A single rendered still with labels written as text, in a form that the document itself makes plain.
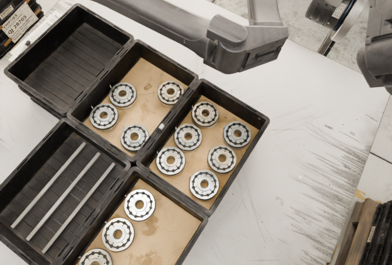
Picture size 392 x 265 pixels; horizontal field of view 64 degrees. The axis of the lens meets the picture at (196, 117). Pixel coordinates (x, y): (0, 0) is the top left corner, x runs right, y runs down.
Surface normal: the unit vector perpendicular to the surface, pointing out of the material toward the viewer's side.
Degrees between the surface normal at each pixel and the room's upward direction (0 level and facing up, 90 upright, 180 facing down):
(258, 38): 0
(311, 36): 0
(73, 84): 0
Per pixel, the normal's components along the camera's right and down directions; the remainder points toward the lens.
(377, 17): -0.80, -0.24
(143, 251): 0.04, -0.39
